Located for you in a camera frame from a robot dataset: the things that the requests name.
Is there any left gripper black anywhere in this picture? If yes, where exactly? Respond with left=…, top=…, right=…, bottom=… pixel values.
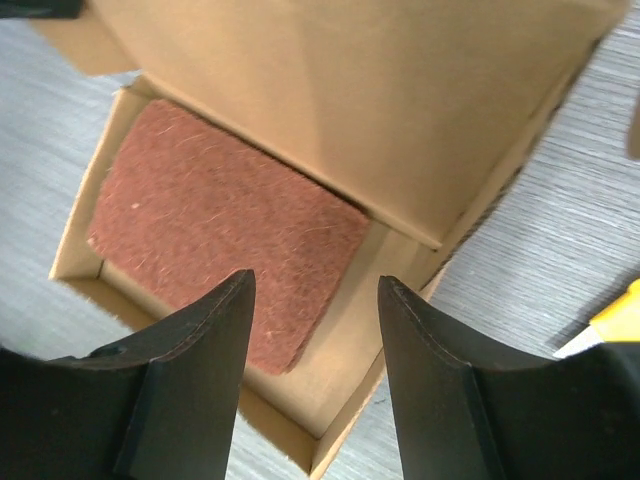
left=0, top=0, right=83, bottom=19

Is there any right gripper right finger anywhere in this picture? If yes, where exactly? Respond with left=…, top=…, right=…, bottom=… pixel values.
left=378, top=276, right=639, bottom=479

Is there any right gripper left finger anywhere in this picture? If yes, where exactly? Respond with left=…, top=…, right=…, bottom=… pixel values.
left=1, top=270, right=256, bottom=479

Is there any yellow utility knife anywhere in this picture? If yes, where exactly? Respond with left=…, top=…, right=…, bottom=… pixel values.
left=553, top=279, right=640, bottom=359

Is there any reddish brown scouring pad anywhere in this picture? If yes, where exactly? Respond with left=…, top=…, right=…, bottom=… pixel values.
left=87, top=99, right=370, bottom=375

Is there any brown cardboard express box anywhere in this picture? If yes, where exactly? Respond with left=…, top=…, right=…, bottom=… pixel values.
left=34, top=1, right=629, bottom=479

